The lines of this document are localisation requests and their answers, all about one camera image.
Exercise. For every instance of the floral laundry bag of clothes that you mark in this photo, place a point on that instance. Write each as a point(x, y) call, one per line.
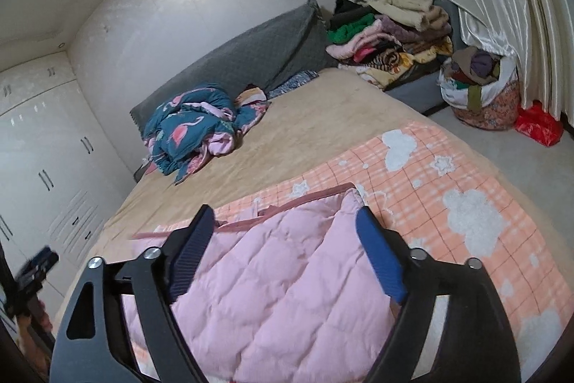
point(484, 96)

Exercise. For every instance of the grey padded headboard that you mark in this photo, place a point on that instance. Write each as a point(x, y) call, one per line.
point(269, 46)

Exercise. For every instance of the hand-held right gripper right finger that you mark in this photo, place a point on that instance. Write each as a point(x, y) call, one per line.
point(381, 257)

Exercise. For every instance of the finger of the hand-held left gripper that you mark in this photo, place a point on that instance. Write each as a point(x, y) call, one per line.
point(38, 264)

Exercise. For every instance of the teal flamingo comforter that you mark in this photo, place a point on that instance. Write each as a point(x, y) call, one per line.
point(188, 127)

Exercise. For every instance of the orange checked cloud blanket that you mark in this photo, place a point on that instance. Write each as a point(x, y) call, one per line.
point(448, 167)

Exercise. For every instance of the pile of folded clothes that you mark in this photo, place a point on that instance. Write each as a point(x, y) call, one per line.
point(394, 37)

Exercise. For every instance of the blue patterned pillow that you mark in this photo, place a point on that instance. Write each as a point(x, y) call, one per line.
point(293, 83)

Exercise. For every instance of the bed with tan sheet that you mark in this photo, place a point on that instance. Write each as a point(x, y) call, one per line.
point(314, 118)

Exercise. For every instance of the red plastic bag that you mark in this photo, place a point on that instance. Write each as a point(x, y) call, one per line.
point(538, 125)

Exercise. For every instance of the pink quilted jacket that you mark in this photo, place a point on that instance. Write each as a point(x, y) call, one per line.
point(278, 284)

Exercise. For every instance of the white wardrobe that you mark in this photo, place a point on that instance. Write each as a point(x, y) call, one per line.
point(54, 149)

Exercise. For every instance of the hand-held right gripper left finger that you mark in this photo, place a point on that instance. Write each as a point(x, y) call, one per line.
point(190, 253)

